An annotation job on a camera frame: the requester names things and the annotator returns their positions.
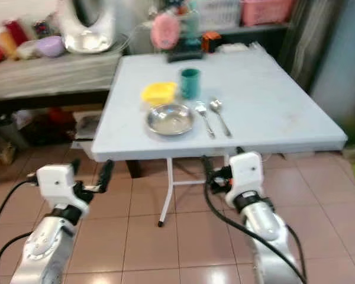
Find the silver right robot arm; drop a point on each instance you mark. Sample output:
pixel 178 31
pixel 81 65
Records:
pixel 266 228

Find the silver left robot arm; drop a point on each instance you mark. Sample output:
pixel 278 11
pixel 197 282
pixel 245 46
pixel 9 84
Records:
pixel 44 248

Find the stainless steel fork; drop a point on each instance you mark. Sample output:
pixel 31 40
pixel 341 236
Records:
pixel 205 121

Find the stainless steel spoon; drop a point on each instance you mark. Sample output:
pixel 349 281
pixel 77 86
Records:
pixel 215 105

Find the white box under bench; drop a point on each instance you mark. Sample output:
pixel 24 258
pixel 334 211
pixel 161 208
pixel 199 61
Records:
pixel 86 125

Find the round stainless steel plate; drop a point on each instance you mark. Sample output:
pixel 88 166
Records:
pixel 170 120

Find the teal plastic cup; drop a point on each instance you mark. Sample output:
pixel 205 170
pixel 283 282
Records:
pixel 190 84

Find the yellow plastic bowl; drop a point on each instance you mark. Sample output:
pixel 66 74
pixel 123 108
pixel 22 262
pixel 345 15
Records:
pixel 158 93

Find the black flat tray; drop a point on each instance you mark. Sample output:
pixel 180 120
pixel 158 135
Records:
pixel 184 57

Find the orange and black device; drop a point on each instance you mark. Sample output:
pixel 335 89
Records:
pixel 211 42

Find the dark wooden shelf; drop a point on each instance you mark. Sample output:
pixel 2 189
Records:
pixel 305 35

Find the teal plastic bottle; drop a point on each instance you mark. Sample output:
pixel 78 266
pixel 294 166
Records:
pixel 194 23

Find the white plastic basket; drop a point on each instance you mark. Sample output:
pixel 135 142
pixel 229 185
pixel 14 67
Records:
pixel 220 13

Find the purple plastic bowl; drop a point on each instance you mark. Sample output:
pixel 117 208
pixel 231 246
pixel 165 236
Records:
pixel 50 47

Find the pink round desk fan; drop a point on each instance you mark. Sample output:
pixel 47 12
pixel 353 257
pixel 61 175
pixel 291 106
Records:
pixel 165 31

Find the pink plastic basket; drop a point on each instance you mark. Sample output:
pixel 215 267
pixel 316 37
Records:
pixel 267 12

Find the white and silver appliance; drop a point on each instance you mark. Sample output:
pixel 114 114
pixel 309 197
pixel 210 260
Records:
pixel 87 32

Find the orange bottle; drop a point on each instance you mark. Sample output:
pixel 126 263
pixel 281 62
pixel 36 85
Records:
pixel 3 42

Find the red bottle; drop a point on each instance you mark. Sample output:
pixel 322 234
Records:
pixel 16 32

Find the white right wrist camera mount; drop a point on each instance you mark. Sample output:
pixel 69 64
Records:
pixel 245 174

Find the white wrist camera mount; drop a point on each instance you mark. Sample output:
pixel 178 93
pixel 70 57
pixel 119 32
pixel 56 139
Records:
pixel 245 174
pixel 56 180

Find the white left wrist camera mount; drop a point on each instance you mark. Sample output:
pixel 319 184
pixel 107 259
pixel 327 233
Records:
pixel 56 180

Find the white metal table leg frame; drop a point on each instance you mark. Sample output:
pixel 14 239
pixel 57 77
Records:
pixel 167 189

